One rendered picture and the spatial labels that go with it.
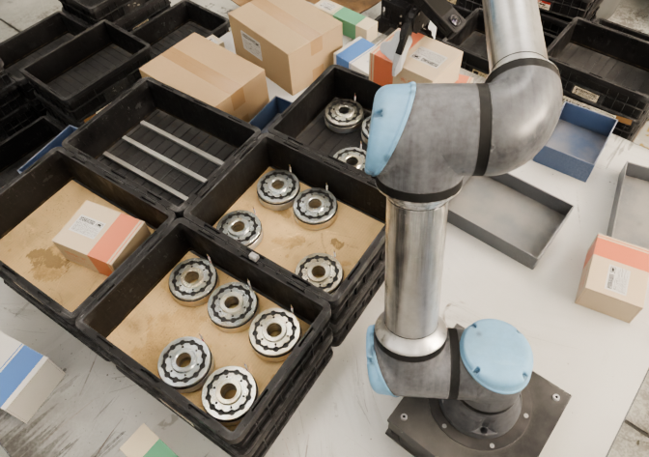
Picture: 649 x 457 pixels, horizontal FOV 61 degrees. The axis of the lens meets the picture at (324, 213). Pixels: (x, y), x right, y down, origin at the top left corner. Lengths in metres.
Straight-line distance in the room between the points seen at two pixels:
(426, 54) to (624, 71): 1.29
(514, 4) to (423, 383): 0.58
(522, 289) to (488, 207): 0.25
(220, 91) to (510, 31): 0.96
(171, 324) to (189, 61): 0.83
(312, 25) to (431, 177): 1.16
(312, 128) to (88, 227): 0.61
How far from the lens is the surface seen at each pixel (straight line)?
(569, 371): 1.32
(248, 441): 1.07
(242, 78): 1.61
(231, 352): 1.14
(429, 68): 1.20
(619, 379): 1.36
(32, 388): 1.33
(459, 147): 0.67
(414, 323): 0.85
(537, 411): 1.15
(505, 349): 0.93
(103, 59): 2.48
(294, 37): 1.74
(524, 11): 0.84
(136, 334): 1.21
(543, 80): 0.73
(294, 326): 1.11
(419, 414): 1.11
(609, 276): 1.38
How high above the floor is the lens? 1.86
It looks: 53 degrees down
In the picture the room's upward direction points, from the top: 4 degrees counter-clockwise
